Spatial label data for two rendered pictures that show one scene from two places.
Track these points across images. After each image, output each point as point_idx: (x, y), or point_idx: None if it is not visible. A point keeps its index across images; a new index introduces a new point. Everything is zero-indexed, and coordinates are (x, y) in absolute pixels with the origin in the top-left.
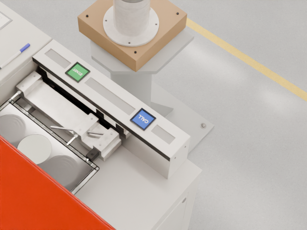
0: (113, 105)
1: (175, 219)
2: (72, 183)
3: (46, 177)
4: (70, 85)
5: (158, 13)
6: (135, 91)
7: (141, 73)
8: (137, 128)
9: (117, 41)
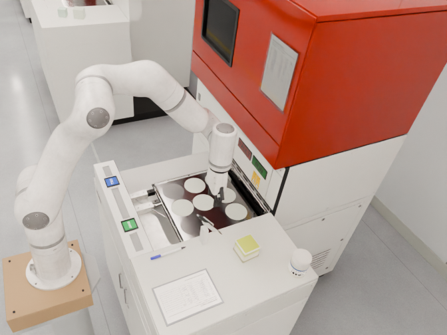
0: (122, 196)
1: None
2: (170, 183)
3: None
4: (140, 219)
5: (23, 268)
6: None
7: None
8: (118, 179)
9: (78, 255)
